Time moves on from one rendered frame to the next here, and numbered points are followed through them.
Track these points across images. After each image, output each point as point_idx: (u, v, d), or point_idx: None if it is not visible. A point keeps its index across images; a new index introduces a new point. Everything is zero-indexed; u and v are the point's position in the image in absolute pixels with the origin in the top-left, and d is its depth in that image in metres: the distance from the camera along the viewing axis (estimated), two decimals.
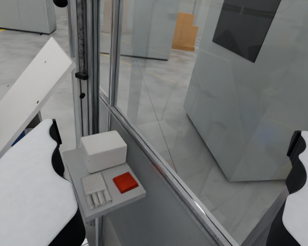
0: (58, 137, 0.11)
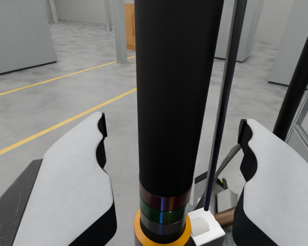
0: (104, 130, 0.11)
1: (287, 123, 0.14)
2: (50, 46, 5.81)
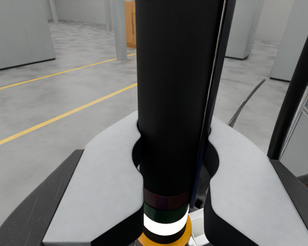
0: None
1: (288, 123, 0.14)
2: (49, 42, 5.75)
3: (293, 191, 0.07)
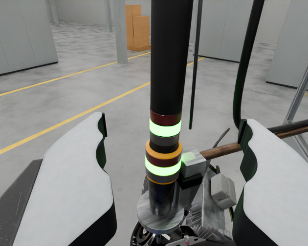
0: (104, 130, 0.11)
1: (242, 80, 0.22)
2: (52, 47, 5.90)
3: None
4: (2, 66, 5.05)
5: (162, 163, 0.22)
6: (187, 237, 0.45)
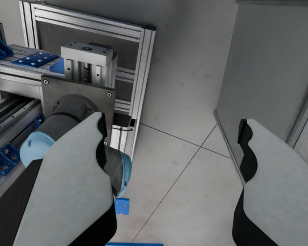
0: (104, 130, 0.11)
1: None
2: None
3: None
4: None
5: None
6: None
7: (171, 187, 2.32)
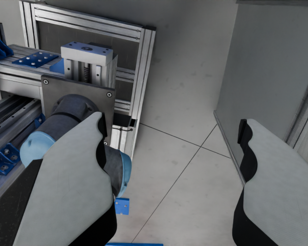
0: (104, 130, 0.11)
1: None
2: None
3: None
4: None
5: None
6: None
7: (171, 187, 2.32)
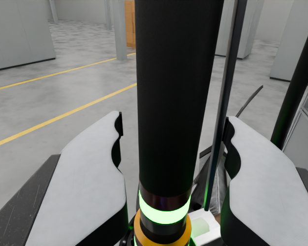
0: (121, 129, 0.12)
1: (288, 123, 0.14)
2: (49, 42, 5.75)
3: None
4: None
5: None
6: None
7: None
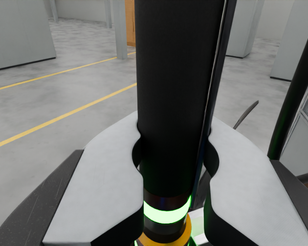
0: None
1: (288, 123, 0.14)
2: (49, 41, 5.75)
3: (293, 191, 0.07)
4: None
5: None
6: None
7: None
